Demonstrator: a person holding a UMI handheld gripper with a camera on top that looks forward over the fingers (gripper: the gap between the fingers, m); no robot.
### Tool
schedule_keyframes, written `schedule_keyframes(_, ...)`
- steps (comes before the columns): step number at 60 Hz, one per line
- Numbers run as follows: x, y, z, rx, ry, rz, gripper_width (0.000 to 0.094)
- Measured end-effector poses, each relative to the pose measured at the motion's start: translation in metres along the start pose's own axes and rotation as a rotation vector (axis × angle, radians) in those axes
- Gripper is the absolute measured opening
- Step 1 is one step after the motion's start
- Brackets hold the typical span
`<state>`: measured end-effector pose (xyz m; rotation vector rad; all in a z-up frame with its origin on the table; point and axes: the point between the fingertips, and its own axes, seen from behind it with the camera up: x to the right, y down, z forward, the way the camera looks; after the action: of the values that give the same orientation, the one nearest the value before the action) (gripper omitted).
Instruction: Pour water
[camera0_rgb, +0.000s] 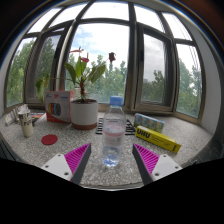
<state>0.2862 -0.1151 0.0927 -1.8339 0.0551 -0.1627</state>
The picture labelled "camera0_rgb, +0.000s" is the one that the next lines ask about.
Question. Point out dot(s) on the colourful printed booklet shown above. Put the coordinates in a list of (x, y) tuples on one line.
[(37, 117)]

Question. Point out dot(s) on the beige printed paper cup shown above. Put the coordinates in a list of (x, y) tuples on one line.
[(26, 125)]

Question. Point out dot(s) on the brown-framed bay window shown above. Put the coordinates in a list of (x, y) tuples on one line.
[(133, 66)]

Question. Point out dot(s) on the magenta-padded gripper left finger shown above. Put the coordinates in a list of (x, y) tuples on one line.
[(77, 156)]

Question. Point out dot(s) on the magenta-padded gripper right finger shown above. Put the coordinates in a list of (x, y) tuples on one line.
[(146, 157)]

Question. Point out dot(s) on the yellow glue box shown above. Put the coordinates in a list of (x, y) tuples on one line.
[(156, 138)]

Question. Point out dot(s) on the black lattice mat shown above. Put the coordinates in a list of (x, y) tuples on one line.
[(130, 128)]

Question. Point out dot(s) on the clear blue-capped water bottle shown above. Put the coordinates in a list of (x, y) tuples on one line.
[(113, 133)]

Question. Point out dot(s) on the flat round red coaster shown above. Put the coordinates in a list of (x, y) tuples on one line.
[(49, 139)]

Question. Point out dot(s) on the red-flowered plant in white pot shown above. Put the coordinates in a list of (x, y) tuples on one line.
[(84, 114)]

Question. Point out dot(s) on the red and white filament box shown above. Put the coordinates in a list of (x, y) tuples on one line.
[(58, 106)]

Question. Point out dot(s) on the light blue printed packet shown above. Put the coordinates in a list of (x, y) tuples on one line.
[(149, 122)]

